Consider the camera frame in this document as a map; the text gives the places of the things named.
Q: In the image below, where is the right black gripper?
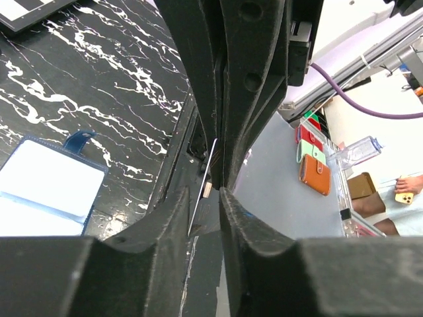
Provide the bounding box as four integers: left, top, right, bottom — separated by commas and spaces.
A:
219, 0, 323, 187

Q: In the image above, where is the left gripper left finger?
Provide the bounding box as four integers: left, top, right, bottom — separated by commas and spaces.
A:
1, 187, 190, 316

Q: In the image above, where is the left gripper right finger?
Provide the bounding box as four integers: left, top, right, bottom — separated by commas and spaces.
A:
219, 188, 422, 316

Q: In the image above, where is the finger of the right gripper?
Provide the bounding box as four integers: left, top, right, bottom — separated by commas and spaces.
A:
155, 0, 225, 172

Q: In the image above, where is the black VIP credit card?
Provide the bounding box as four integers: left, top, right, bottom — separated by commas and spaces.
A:
187, 138, 218, 237

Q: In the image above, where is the blue leather card holder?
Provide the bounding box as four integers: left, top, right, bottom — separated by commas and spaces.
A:
1, 131, 108, 237

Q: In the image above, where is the red card holder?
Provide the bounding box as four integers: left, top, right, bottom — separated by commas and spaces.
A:
295, 125, 323, 151

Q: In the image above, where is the orange leather card holder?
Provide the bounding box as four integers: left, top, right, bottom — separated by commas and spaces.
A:
299, 154, 331, 196

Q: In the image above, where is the mint green card holder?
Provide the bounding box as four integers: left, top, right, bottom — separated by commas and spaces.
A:
296, 139, 327, 164

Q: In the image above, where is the bystander hand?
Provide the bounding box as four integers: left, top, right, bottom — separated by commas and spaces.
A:
395, 175, 423, 195

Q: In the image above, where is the yellow smartphone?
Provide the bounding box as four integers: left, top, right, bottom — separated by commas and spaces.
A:
395, 193, 414, 205

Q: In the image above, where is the black white chessboard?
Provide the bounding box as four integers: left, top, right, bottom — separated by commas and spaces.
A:
1, 0, 75, 33

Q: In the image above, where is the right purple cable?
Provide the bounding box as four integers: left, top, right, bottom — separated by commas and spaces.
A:
309, 62, 423, 119

